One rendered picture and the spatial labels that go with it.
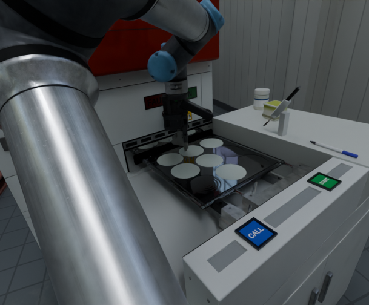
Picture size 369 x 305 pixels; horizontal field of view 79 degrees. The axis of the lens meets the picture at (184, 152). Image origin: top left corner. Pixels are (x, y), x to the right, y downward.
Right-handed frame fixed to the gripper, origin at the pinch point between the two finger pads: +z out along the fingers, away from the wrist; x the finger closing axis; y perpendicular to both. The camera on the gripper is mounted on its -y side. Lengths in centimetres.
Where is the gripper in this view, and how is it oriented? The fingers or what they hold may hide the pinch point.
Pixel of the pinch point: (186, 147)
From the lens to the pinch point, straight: 82.9
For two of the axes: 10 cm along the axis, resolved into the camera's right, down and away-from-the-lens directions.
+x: 0.0, 4.5, -9.0
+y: -10.0, 0.6, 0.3
